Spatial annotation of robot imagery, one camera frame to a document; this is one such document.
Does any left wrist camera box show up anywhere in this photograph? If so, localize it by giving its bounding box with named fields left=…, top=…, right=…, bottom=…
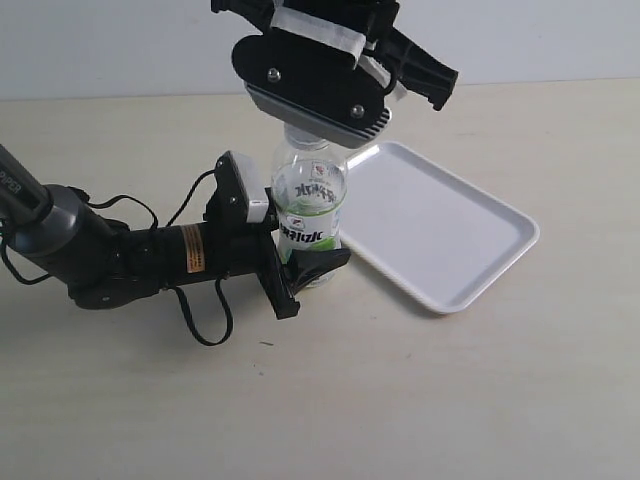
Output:
left=214, top=150, right=269, bottom=228

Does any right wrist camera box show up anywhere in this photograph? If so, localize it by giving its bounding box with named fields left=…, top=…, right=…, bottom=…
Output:
left=231, top=30, right=391, bottom=149

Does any clear plastic water bottle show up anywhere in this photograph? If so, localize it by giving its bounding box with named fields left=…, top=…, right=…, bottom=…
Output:
left=271, top=124, right=348, bottom=262

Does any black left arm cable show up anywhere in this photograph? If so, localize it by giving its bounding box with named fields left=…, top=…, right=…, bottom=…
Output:
left=0, top=170, right=235, bottom=346

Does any white plastic tray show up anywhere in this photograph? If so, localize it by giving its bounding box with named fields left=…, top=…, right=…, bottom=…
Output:
left=340, top=141, right=540, bottom=315

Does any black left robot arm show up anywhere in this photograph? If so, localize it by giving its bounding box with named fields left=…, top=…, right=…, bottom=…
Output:
left=1, top=149, right=351, bottom=319

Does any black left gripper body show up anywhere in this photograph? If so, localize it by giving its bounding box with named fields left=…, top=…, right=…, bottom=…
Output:
left=202, top=187, right=300, bottom=320

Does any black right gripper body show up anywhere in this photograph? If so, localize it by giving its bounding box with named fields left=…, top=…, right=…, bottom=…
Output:
left=210, top=1, right=458, bottom=111

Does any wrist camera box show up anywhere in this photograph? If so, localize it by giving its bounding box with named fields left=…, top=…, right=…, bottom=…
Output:
left=214, top=150, right=269, bottom=228
left=231, top=30, right=391, bottom=149

